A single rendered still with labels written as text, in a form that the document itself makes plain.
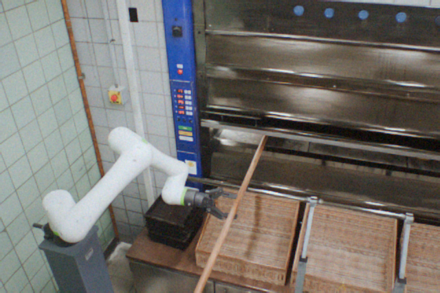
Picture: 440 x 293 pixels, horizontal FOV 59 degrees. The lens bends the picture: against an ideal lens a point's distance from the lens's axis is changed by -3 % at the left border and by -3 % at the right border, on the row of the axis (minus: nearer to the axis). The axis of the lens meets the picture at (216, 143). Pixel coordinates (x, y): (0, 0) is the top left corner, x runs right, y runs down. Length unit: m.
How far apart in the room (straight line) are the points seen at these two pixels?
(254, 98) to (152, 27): 0.71
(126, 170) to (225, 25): 0.97
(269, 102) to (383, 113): 0.62
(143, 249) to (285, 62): 1.49
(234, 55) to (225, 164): 0.76
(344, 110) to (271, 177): 0.65
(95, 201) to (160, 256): 1.04
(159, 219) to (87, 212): 0.92
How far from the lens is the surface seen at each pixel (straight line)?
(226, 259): 2.46
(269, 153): 2.49
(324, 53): 2.17
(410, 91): 2.24
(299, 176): 2.56
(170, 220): 2.58
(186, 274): 2.63
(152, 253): 2.71
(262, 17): 2.17
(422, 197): 2.61
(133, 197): 3.18
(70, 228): 1.75
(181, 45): 2.31
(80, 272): 2.05
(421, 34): 2.15
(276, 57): 2.20
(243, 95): 2.34
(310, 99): 2.28
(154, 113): 2.63
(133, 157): 1.72
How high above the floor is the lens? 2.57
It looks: 33 degrees down
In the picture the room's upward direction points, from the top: 2 degrees counter-clockwise
